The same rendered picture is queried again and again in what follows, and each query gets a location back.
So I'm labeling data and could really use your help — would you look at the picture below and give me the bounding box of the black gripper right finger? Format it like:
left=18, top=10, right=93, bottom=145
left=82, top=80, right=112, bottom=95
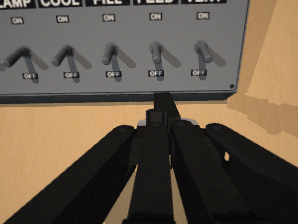
left=162, top=92, right=298, bottom=224

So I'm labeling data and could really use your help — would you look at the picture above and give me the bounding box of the grey switch panel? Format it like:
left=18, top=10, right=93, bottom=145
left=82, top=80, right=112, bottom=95
left=0, top=0, right=250, bottom=104

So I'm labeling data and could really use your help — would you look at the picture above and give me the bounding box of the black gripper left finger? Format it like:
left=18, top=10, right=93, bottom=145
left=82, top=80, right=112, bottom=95
left=3, top=92, right=176, bottom=224

